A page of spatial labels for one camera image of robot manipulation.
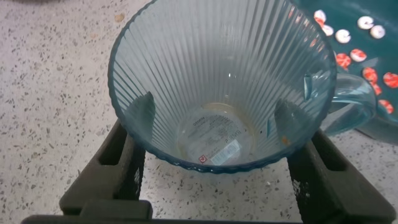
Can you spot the teal plastic basin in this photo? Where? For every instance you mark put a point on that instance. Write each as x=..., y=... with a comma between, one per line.
x=345, y=9

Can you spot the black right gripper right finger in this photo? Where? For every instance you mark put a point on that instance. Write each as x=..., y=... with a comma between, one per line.
x=335, y=193

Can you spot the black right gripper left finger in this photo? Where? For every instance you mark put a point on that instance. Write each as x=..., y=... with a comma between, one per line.
x=102, y=183

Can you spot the blue ribbed transparent cup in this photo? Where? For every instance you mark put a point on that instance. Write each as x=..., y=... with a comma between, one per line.
x=217, y=62

